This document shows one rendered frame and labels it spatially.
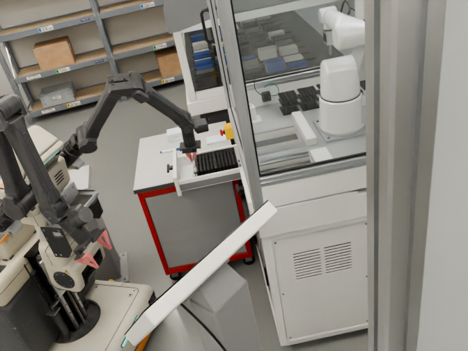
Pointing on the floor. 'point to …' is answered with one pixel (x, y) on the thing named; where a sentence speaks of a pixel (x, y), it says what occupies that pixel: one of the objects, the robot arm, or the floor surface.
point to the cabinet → (317, 280)
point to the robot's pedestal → (104, 273)
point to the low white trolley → (186, 207)
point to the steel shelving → (112, 52)
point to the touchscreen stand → (230, 323)
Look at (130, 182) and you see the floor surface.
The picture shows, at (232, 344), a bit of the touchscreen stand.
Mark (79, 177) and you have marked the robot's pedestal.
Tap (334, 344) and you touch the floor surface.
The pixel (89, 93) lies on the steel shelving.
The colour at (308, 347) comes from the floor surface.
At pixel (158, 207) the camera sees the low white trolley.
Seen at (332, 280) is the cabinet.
